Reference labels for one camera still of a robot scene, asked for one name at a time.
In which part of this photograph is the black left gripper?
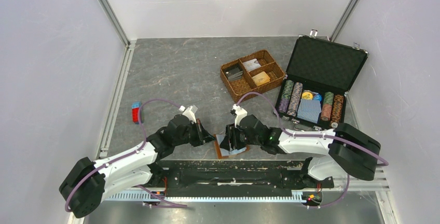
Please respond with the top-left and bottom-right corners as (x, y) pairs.
(173, 118), (216, 147)

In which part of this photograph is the tan card box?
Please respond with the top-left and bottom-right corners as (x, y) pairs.
(252, 72), (270, 86)

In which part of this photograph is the grey striped chip row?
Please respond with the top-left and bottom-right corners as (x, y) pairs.
(286, 82), (303, 116)

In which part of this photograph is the white card stack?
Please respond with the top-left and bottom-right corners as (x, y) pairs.
(242, 59), (261, 72)

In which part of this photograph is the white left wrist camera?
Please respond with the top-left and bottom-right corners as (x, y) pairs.
(179, 105), (198, 123)

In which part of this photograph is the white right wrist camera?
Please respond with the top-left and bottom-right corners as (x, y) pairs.
(230, 104), (248, 127)

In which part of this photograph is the purple green chip row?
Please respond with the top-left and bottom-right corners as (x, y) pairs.
(278, 80), (294, 113)

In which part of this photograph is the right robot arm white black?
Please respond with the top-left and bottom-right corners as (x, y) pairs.
(219, 115), (381, 187)

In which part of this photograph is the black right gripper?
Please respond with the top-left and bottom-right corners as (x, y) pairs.
(219, 122), (262, 151)

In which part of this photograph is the blue round dealer chip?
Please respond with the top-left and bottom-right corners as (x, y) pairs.
(312, 94), (322, 101)

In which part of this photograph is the brown leather card holder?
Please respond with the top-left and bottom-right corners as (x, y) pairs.
(214, 134), (250, 159)

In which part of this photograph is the brown poker chip row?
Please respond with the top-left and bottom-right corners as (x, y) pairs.
(331, 95), (344, 128)

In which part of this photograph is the black card stack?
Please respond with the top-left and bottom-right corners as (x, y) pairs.
(224, 64), (243, 81)

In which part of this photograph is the green pink chip row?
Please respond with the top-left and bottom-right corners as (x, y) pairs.
(321, 92), (334, 121)

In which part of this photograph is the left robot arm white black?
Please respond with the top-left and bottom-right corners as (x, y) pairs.
(59, 115), (215, 218)

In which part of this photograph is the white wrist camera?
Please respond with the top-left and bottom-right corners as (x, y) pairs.
(179, 105), (198, 123)
(230, 104), (248, 127)

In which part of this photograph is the woven wicker divided basket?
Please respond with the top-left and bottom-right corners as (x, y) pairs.
(220, 49), (286, 103)

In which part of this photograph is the blue playing card deck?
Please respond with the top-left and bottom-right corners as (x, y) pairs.
(297, 99), (321, 123)

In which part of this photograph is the yellow dealer button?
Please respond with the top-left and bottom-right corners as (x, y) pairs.
(301, 91), (314, 100)

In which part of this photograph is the black poker chip case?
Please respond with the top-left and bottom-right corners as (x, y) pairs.
(274, 35), (368, 130)

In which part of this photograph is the red blue toy block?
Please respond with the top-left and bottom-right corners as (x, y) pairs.
(131, 101), (143, 124)

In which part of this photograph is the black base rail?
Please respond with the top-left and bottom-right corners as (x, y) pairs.
(143, 160), (334, 197)

